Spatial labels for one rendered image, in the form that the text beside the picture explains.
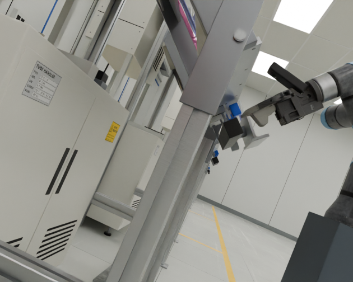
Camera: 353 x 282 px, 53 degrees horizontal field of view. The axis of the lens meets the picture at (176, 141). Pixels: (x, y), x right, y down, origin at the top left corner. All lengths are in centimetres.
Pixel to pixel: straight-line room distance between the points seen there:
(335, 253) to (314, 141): 793
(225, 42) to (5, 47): 33
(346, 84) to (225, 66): 62
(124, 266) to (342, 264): 78
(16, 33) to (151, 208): 33
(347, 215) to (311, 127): 789
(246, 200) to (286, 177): 107
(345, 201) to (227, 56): 80
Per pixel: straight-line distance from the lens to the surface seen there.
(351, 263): 115
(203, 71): 46
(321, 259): 112
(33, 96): 66
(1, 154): 65
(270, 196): 872
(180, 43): 125
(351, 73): 105
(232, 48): 47
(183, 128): 45
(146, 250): 46
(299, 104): 99
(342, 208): 117
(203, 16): 54
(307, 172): 891
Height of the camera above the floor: 51
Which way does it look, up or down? 4 degrees up
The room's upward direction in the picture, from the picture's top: 23 degrees clockwise
